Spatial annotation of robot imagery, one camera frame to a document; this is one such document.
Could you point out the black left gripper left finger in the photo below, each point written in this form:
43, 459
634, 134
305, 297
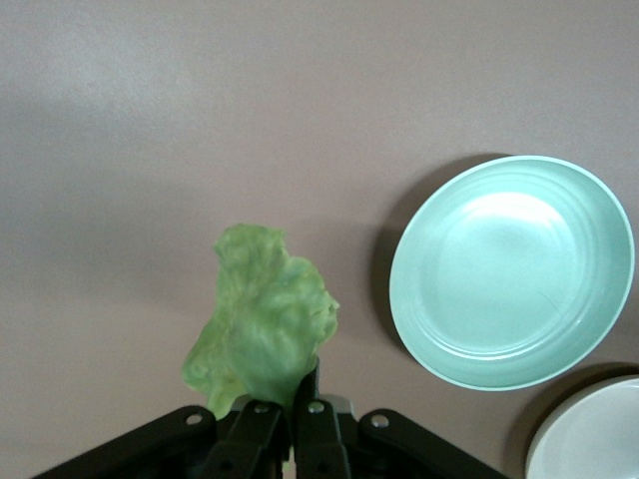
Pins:
150, 449

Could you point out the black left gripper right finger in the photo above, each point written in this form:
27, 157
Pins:
319, 444

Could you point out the green lettuce leaf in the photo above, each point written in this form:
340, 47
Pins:
264, 324

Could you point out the mint green plate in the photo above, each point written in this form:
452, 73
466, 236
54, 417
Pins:
509, 279

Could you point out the beige plate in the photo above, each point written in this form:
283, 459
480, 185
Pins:
589, 439

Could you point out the brown table cover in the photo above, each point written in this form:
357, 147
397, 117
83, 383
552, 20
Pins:
199, 125

